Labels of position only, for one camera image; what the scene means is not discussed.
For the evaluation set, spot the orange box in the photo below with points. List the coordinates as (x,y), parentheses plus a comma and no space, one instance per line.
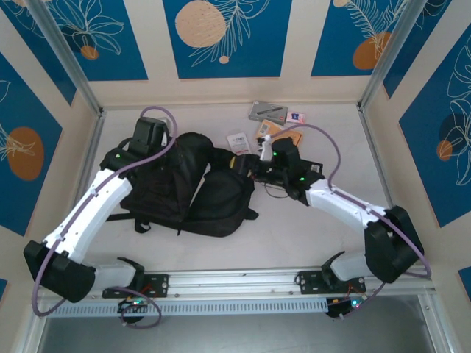
(299,139)

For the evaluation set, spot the aluminium frame post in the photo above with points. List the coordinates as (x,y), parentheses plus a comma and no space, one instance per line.
(78,77)
(390,55)

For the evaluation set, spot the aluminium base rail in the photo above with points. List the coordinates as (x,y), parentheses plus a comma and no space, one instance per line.
(235,283)

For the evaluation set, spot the blue panel orange circle leaves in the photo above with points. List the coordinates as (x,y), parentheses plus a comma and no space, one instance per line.
(37,121)

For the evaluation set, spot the blue panel white flower outline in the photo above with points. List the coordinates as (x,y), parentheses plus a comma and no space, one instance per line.
(423,147)

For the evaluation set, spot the white barcode tag card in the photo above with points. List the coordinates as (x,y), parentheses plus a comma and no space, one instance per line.
(239,145)

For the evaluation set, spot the blue panel large beige circle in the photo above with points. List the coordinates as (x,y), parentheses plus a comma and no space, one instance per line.
(257,55)

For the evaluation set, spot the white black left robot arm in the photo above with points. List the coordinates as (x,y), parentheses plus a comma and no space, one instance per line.
(92,209)

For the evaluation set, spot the blue panel fern orange circle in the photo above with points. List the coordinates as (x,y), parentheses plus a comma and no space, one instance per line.
(331,55)

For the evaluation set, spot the small circuit board green LED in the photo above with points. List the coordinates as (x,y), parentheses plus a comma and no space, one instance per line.
(353,303)
(134,303)

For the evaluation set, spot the aluminium side rail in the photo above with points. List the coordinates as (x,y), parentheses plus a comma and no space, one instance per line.
(97,127)
(372,139)

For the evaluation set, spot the grey pen box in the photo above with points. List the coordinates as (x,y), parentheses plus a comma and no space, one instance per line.
(265,112)

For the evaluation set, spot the black fabric backpack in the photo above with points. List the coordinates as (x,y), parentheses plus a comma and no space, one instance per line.
(221,206)

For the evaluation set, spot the blue panel white leaf outline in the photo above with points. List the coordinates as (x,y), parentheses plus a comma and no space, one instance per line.
(408,62)

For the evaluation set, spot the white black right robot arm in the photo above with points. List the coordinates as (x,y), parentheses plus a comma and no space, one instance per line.
(342,200)

